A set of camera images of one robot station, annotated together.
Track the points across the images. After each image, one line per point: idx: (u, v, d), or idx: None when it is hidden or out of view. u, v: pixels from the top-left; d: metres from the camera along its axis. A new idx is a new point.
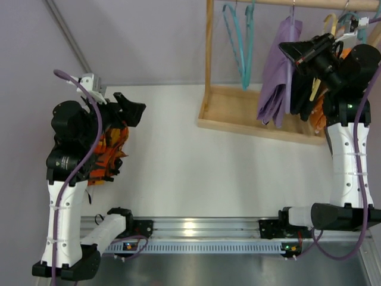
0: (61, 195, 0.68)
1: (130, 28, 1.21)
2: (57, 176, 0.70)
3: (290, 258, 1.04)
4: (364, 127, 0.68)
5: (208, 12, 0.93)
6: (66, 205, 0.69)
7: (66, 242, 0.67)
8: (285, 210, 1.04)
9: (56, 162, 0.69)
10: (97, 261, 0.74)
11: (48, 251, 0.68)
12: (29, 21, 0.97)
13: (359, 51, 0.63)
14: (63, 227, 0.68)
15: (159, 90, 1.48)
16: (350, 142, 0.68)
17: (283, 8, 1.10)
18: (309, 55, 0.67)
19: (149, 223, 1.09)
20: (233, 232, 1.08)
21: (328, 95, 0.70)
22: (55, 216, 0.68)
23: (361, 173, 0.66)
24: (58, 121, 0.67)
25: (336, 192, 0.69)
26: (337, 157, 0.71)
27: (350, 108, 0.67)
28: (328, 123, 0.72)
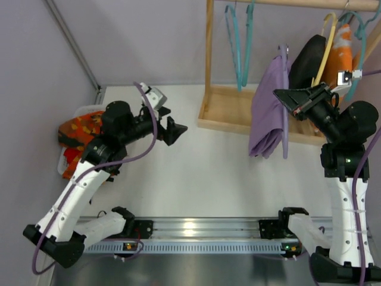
0: (83, 174, 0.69)
1: (130, 28, 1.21)
2: (89, 157, 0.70)
3: (290, 258, 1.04)
4: (363, 182, 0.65)
5: (208, 12, 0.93)
6: (83, 185, 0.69)
7: (65, 218, 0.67)
8: (285, 210, 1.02)
9: (94, 147, 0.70)
10: (78, 254, 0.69)
11: (47, 217, 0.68)
12: (30, 22, 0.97)
13: (356, 108, 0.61)
14: (69, 204, 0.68)
15: (159, 89, 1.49)
16: (349, 198, 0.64)
17: (283, 8, 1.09)
18: (306, 105, 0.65)
19: (150, 223, 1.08)
20: (233, 232, 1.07)
21: (326, 147, 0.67)
22: (70, 188, 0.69)
23: (361, 231, 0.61)
24: (108, 117, 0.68)
25: (335, 248, 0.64)
26: (336, 212, 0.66)
27: (347, 161, 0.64)
28: (326, 173, 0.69)
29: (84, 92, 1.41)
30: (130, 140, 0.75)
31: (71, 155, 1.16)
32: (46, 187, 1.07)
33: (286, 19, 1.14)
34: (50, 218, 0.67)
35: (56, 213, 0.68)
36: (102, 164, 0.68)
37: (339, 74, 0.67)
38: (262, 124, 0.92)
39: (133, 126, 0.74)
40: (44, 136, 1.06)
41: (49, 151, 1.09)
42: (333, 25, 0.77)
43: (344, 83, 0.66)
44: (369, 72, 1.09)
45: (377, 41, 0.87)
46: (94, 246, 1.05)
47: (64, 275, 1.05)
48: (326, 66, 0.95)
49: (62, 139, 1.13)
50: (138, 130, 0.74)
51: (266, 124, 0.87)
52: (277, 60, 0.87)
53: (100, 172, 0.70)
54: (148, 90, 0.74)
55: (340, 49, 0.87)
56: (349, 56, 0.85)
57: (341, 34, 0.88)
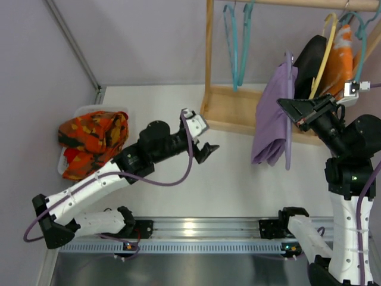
0: (107, 173, 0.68)
1: (130, 28, 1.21)
2: (119, 161, 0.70)
3: (290, 258, 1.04)
4: (368, 201, 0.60)
5: (208, 12, 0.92)
6: (102, 183, 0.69)
7: (72, 205, 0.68)
8: (285, 210, 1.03)
9: (127, 154, 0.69)
10: (65, 238, 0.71)
11: (59, 195, 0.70)
12: (30, 22, 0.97)
13: (362, 123, 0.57)
14: (82, 195, 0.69)
15: (159, 89, 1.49)
16: (352, 216, 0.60)
17: (283, 8, 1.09)
18: (311, 116, 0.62)
19: (149, 223, 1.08)
20: (233, 232, 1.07)
21: (331, 161, 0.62)
22: (89, 180, 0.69)
23: (362, 251, 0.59)
24: (146, 134, 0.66)
25: (335, 263, 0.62)
26: (338, 228, 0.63)
27: (354, 179, 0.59)
28: (330, 188, 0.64)
29: (84, 92, 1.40)
30: (162, 159, 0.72)
31: (71, 155, 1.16)
32: (46, 187, 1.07)
33: (286, 19, 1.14)
34: (61, 199, 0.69)
35: (67, 195, 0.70)
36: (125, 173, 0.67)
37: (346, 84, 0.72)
38: (266, 131, 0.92)
39: (169, 148, 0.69)
40: (44, 136, 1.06)
41: (49, 151, 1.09)
42: (333, 25, 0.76)
43: (350, 95, 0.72)
44: (369, 72, 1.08)
45: (377, 41, 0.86)
46: (94, 246, 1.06)
47: (63, 275, 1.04)
48: (327, 67, 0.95)
49: (62, 139, 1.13)
50: (172, 151, 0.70)
51: (270, 132, 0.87)
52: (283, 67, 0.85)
53: (121, 179, 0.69)
54: (192, 117, 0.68)
55: (341, 49, 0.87)
56: (349, 56, 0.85)
57: (342, 34, 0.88)
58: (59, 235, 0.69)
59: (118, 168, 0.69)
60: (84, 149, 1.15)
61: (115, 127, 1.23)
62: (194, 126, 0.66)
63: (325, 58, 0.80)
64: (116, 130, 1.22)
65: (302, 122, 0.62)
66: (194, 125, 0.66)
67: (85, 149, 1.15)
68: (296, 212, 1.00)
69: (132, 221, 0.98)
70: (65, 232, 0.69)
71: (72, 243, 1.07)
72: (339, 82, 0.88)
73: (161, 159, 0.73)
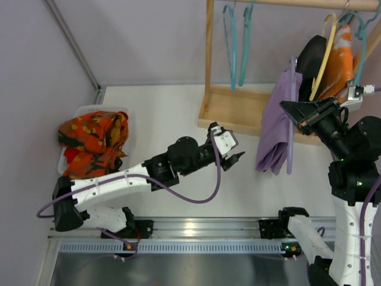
0: (136, 174, 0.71)
1: (130, 28, 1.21)
2: (149, 167, 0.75)
3: (290, 258, 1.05)
4: (373, 207, 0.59)
5: (208, 12, 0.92)
6: (128, 182, 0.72)
7: (95, 195, 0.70)
8: (285, 210, 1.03)
9: (158, 162, 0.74)
10: (74, 224, 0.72)
11: (85, 181, 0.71)
12: (30, 22, 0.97)
13: (366, 124, 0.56)
14: (106, 188, 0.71)
15: (159, 89, 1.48)
16: (355, 222, 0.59)
17: (283, 8, 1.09)
18: (313, 118, 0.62)
19: (150, 223, 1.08)
20: (233, 232, 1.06)
21: (336, 165, 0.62)
22: (117, 176, 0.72)
23: (364, 257, 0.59)
24: (174, 149, 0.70)
25: (336, 267, 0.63)
26: (340, 233, 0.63)
27: (359, 183, 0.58)
28: (334, 192, 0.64)
29: (84, 92, 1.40)
30: (188, 171, 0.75)
31: (71, 155, 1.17)
32: (46, 187, 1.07)
33: (286, 19, 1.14)
34: (86, 186, 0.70)
35: (93, 183, 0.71)
36: (152, 179, 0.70)
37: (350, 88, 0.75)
38: (269, 134, 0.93)
39: (197, 162, 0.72)
40: (44, 136, 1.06)
41: (49, 150, 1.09)
42: (333, 25, 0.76)
43: (355, 99, 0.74)
44: (369, 72, 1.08)
45: (376, 41, 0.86)
46: (94, 245, 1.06)
47: (63, 275, 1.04)
48: (327, 67, 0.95)
49: (62, 139, 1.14)
50: (200, 163, 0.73)
51: (273, 136, 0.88)
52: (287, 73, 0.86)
53: (147, 183, 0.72)
54: (221, 134, 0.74)
55: (341, 50, 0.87)
56: (350, 57, 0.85)
57: (342, 34, 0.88)
58: (72, 221, 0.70)
59: (146, 173, 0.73)
60: (84, 149, 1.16)
61: (115, 127, 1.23)
62: (224, 143, 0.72)
63: (325, 58, 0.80)
64: (116, 130, 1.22)
65: (305, 124, 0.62)
66: (224, 142, 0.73)
67: (85, 149, 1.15)
68: (296, 212, 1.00)
69: (131, 224, 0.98)
70: (78, 220, 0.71)
71: (72, 243, 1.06)
72: (339, 83, 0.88)
73: (189, 171, 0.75)
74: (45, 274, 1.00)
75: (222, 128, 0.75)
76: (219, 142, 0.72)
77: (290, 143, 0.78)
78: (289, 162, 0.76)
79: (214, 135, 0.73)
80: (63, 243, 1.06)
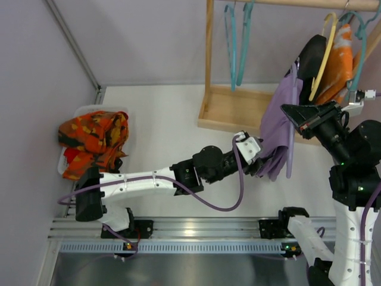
0: (164, 177, 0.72)
1: (131, 28, 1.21)
2: (176, 171, 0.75)
3: (290, 258, 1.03)
4: (374, 211, 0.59)
5: (208, 12, 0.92)
6: (155, 183, 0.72)
7: (122, 191, 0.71)
8: (285, 210, 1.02)
9: (186, 168, 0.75)
10: (93, 217, 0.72)
11: (114, 176, 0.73)
12: (30, 22, 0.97)
13: (367, 128, 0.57)
14: (134, 186, 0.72)
15: (159, 89, 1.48)
16: (356, 227, 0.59)
17: (284, 8, 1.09)
18: (314, 121, 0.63)
19: (149, 223, 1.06)
20: (233, 232, 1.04)
21: (336, 170, 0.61)
22: (145, 176, 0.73)
23: (364, 261, 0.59)
24: (198, 158, 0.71)
25: (335, 270, 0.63)
26: (341, 237, 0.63)
27: (361, 189, 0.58)
28: (335, 196, 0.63)
29: (84, 92, 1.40)
30: (213, 180, 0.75)
31: (72, 155, 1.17)
32: (46, 187, 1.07)
33: (286, 19, 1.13)
34: (115, 180, 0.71)
35: (121, 179, 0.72)
36: (178, 182, 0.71)
37: (352, 93, 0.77)
38: (270, 137, 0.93)
39: (222, 170, 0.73)
40: (44, 137, 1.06)
41: (50, 150, 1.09)
42: (333, 25, 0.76)
43: (356, 103, 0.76)
44: (369, 72, 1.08)
45: (376, 41, 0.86)
46: (94, 245, 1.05)
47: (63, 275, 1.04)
48: (327, 67, 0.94)
49: (62, 139, 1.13)
50: (225, 171, 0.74)
51: (274, 139, 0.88)
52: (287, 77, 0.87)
53: (173, 187, 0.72)
54: (244, 140, 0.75)
55: (340, 49, 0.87)
56: (349, 56, 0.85)
57: (342, 34, 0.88)
58: (93, 213, 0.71)
59: (173, 176, 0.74)
60: (84, 149, 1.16)
61: (115, 127, 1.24)
62: (246, 149, 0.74)
63: (325, 57, 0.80)
64: (116, 130, 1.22)
65: (306, 126, 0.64)
66: (247, 148, 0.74)
67: (85, 149, 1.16)
68: (296, 212, 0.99)
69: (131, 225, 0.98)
70: (100, 213, 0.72)
71: (72, 243, 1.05)
72: (338, 82, 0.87)
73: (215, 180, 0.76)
74: (45, 274, 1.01)
75: (245, 135, 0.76)
76: (243, 149, 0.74)
77: (290, 147, 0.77)
78: (289, 165, 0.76)
79: (237, 142, 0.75)
80: (63, 243, 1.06)
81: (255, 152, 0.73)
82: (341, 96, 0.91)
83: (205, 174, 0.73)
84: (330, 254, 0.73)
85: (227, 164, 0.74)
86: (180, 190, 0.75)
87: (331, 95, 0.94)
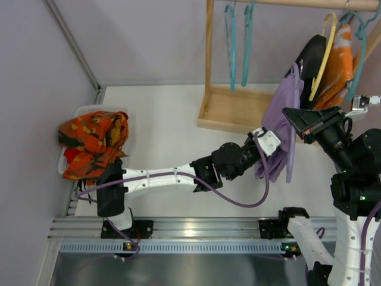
0: (186, 173, 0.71)
1: (131, 28, 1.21)
2: (196, 167, 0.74)
3: (290, 257, 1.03)
4: (375, 221, 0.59)
5: (208, 13, 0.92)
6: (176, 180, 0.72)
7: (145, 187, 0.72)
8: (285, 210, 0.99)
9: (206, 165, 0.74)
10: (113, 213, 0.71)
11: (137, 172, 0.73)
12: (30, 23, 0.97)
13: (371, 137, 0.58)
14: (156, 182, 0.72)
15: (159, 90, 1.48)
16: (357, 236, 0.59)
17: (284, 8, 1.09)
18: (317, 127, 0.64)
19: (149, 223, 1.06)
20: (232, 232, 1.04)
21: (338, 178, 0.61)
22: (168, 172, 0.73)
23: (364, 270, 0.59)
24: (218, 155, 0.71)
25: (333, 276, 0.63)
26: (341, 245, 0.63)
27: (362, 198, 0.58)
28: (337, 204, 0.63)
29: (84, 92, 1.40)
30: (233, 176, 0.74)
31: (72, 154, 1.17)
32: (46, 187, 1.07)
33: (286, 19, 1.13)
34: (138, 176, 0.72)
35: (144, 174, 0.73)
36: (199, 179, 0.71)
37: (355, 99, 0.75)
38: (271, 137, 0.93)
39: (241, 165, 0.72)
40: (44, 137, 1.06)
41: (50, 151, 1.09)
42: (333, 25, 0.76)
43: (360, 109, 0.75)
44: (368, 72, 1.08)
45: (376, 41, 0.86)
46: (94, 245, 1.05)
47: (63, 275, 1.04)
48: (327, 67, 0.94)
49: (62, 139, 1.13)
50: (243, 165, 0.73)
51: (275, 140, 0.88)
52: (289, 75, 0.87)
53: (193, 183, 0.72)
54: (264, 134, 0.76)
55: (341, 49, 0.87)
56: (349, 57, 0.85)
57: (342, 34, 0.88)
58: (115, 208, 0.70)
59: (193, 173, 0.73)
60: (84, 149, 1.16)
61: (115, 127, 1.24)
62: (265, 143, 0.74)
63: (326, 58, 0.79)
64: (116, 130, 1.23)
65: (308, 132, 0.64)
66: (266, 142, 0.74)
67: (85, 149, 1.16)
68: (296, 212, 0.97)
69: (131, 226, 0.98)
70: (121, 209, 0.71)
71: (72, 243, 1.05)
72: (338, 82, 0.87)
73: (236, 176, 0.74)
74: (44, 276, 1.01)
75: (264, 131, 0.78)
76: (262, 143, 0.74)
77: (292, 147, 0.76)
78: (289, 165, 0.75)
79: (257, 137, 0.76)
80: (63, 243, 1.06)
81: (275, 146, 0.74)
82: (341, 96, 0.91)
83: (225, 171, 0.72)
84: (330, 258, 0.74)
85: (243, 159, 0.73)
86: (200, 186, 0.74)
87: (331, 95, 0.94)
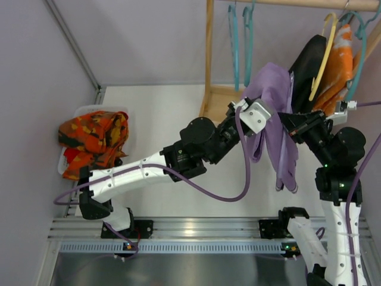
0: (152, 165, 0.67)
1: (131, 28, 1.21)
2: (169, 156, 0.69)
3: (290, 258, 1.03)
4: (356, 206, 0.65)
5: (208, 12, 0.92)
6: (144, 173, 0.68)
7: (112, 186, 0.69)
8: (285, 210, 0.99)
9: (180, 150, 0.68)
10: (102, 214, 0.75)
11: (101, 173, 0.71)
12: (30, 23, 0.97)
13: (344, 133, 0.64)
14: (121, 180, 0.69)
15: (159, 90, 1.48)
16: (343, 221, 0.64)
17: (284, 8, 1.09)
18: (302, 128, 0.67)
19: (149, 223, 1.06)
20: (233, 232, 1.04)
21: (321, 171, 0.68)
22: (132, 168, 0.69)
23: (353, 254, 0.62)
24: (186, 136, 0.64)
25: (329, 269, 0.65)
26: (330, 234, 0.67)
27: (342, 186, 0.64)
28: (321, 196, 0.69)
29: (84, 92, 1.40)
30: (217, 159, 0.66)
31: (72, 154, 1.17)
32: (46, 187, 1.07)
33: (286, 19, 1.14)
34: (102, 178, 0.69)
35: (109, 174, 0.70)
36: (168, 168, 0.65)
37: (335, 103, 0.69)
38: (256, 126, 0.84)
39: (221, 144, 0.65)
40: (44, 137, 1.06)
41: (50, 151, 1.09)
42: (333, 25, 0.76)
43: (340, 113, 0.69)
44: (368, 71, 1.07)
45: (376, 41, 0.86)
46: (93, 245, 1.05)
47: (64, 275, 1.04)
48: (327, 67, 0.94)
49: (62, 139, 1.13)
50: (225, 146, 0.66)
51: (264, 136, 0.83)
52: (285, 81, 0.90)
53: (164, 174, 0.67)
54: (249, 109, 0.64)
55: (340, 49, 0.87)
56: (349, 57, 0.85)
57: (342, 34, 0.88)
58: (101, 211, 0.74)
59: (164, 163, 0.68)
60: (84, 149, 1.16)
61: (115, 127, 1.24)
62: (251, 121, 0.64)
63: (325, 58, 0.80)
64: (116, 130, 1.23)
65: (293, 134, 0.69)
66: (252, 119, 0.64)
67: (85, 149, 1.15)
68: (296, 212, 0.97)
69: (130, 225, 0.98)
70: (107, 211, 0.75)
71: (72, 243, 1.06)
72: (338, 83, 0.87)
73: (219, 159, 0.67)
74: (44, 275, 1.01)
75: (248, 103, 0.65)
76: (249, 121, 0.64)
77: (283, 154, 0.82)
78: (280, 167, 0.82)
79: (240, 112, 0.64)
80: (63, 243, 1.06)
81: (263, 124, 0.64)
82: (341, 96, 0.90)
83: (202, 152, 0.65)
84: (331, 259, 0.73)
85: (224, 140, 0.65)
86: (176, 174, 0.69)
87: (330, 95, 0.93)
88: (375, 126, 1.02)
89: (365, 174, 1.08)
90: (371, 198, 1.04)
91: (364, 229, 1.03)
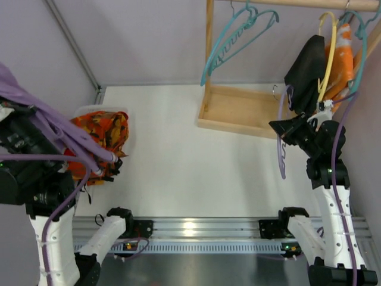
0: (43, 230, 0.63)
1: (130, 28, 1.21)
2: (38, 210, 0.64)
3: (290, 258, 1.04)
4: (345, 188, 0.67)
5: (208, 11, 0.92)
6: (52, 239, 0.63)
7: (61, 271, 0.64)
8: (285, 210, 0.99)
9: (34, 198, 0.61)
10: (96, 271, 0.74)
11: (43, 279, 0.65)
12: (30, 24, 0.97)
13: (327, 121, 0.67)
14: (55, 263, 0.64)
15: (158, 90, 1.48)
16: (334, 203, 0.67)
17: (282, 8, 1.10)
18: (289, 130, 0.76)
19: (149, 223, 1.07)
20: (233, 232, 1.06)
21: (309, 161, 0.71)
22: (44, 251, 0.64)
23: (348, 233, 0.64)
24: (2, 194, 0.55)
25: (328, 253, 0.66)
26: (325, 217, 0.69)
27: (330, 171, 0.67)
28: (313, 185, 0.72)
29: (83, 92, 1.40)
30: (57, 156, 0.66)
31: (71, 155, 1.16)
32: None
33: (284, 19, 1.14)
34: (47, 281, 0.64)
35: (48, 274, 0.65)
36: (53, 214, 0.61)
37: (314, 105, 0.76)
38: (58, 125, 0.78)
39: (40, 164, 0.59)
40: None
41: None
42: (334, 25, 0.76)
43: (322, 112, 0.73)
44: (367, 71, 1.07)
45: (377, 41, 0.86)
46: None
47: None
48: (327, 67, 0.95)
49: None
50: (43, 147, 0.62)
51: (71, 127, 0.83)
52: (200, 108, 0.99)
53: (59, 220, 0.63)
54: None
55: (341, 49, 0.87)
56: (350, 56, 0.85)
57: (342, 34, 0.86)
58: (94, 267, 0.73)
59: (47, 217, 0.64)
60: None
61: (115, 127, 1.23)
62: None
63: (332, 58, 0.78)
64: (116, 130, 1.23)
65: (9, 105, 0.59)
66: None
67: None
68: (296, 212, 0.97)
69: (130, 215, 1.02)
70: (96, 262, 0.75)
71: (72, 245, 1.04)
72: (339, 82, 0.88)
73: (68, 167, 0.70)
74: None
75: None
76: None
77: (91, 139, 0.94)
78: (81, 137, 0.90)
79: None
80: None
81: None
82: (342, 96, 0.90)
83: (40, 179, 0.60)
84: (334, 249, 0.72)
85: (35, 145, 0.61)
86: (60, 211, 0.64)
87: (331, 95, 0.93)
88: (375, 127, 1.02)
89: (364, 174, 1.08)
90: (370, 198, 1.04)
91: (364, 229, 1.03)
